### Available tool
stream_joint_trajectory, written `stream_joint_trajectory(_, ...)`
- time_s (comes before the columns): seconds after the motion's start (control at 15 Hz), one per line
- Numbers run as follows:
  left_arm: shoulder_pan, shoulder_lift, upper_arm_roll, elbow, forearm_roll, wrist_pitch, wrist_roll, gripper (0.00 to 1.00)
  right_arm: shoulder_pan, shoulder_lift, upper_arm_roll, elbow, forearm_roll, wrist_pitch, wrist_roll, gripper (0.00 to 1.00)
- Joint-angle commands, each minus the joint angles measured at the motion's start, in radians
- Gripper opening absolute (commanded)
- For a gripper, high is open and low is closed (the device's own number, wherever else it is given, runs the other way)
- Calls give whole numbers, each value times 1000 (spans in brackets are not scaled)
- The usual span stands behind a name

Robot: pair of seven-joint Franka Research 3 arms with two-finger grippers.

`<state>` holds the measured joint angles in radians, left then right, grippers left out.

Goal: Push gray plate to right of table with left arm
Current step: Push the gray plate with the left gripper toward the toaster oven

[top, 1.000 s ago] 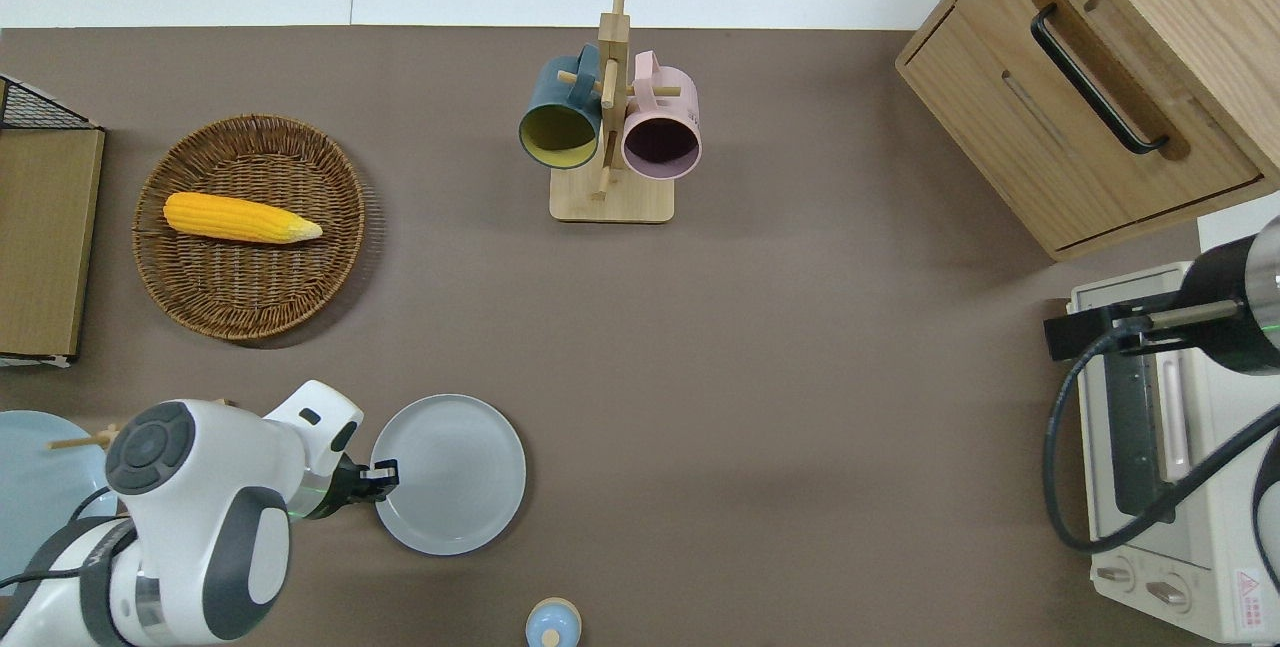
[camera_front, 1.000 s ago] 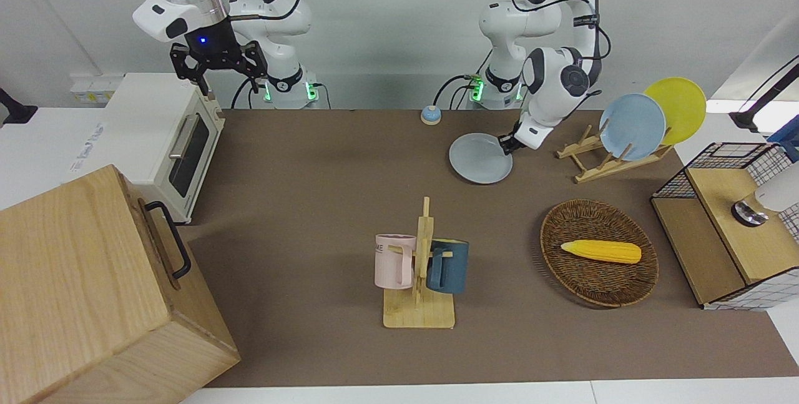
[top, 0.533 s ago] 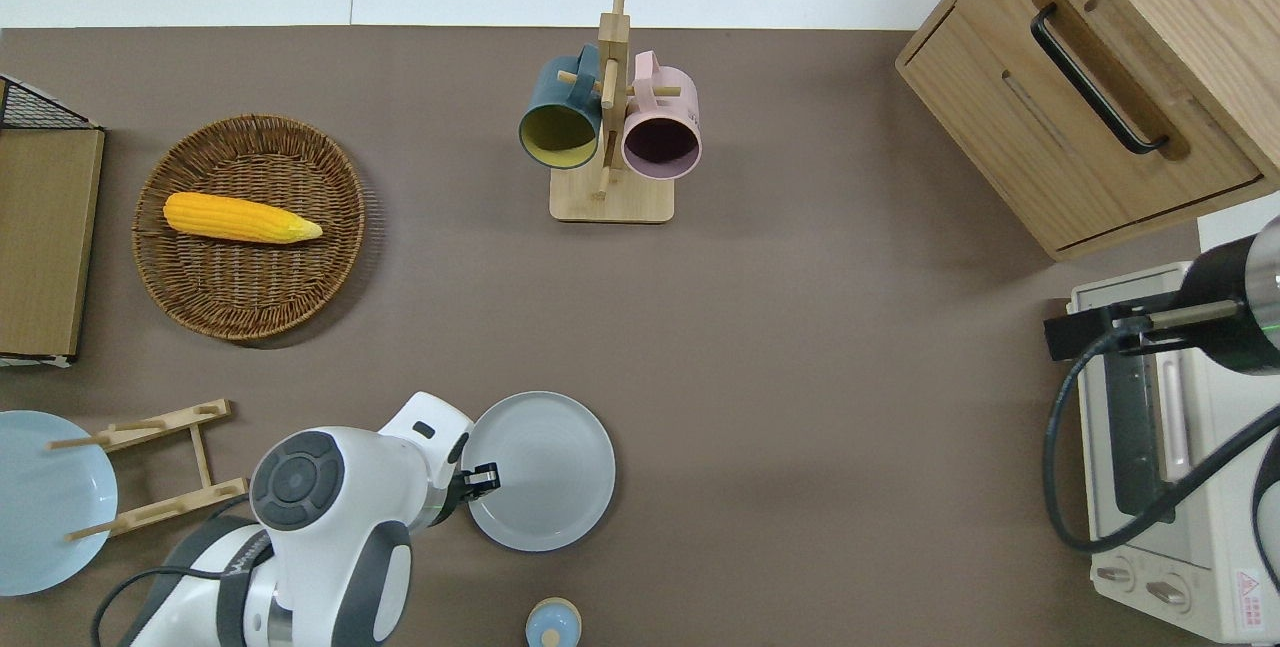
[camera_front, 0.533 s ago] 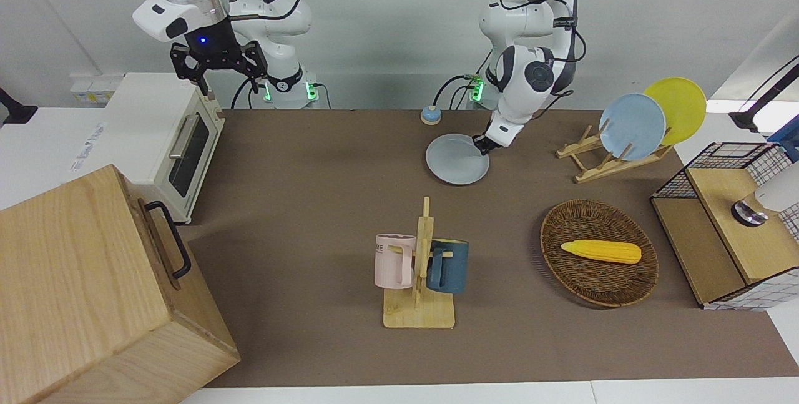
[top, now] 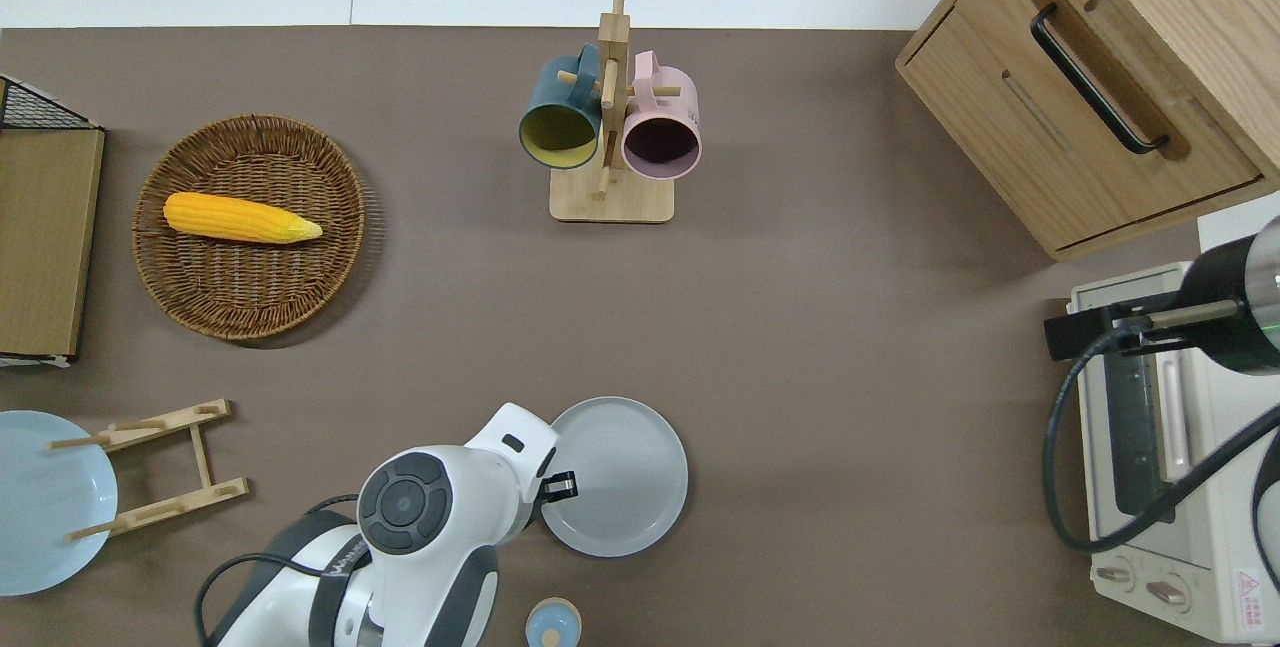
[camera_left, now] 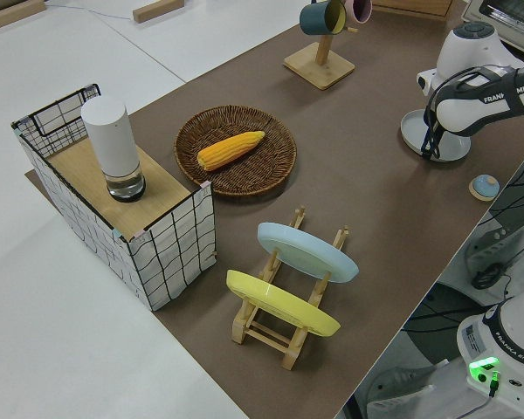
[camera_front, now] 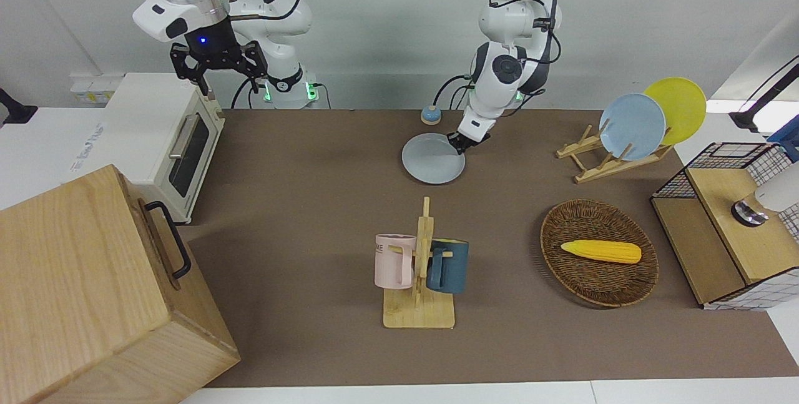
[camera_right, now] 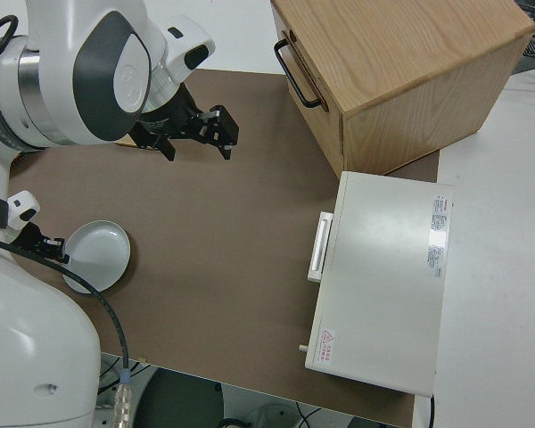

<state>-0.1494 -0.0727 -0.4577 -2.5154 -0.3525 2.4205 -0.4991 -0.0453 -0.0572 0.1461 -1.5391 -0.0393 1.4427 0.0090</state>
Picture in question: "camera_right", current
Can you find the gray round plate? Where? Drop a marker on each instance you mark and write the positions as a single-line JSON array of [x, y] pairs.
[[98, 254]]

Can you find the brown table mat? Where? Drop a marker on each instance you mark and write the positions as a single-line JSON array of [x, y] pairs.
[[227, 223]]

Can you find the wooden drawer box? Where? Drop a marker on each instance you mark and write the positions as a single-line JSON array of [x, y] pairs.
[[405, 67]]

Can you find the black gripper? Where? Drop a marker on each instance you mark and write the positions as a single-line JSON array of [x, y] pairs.
[[38, 238], [169, 125]]

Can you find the white toaster oven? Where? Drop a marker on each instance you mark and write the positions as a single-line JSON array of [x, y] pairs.
[[383, 267]]

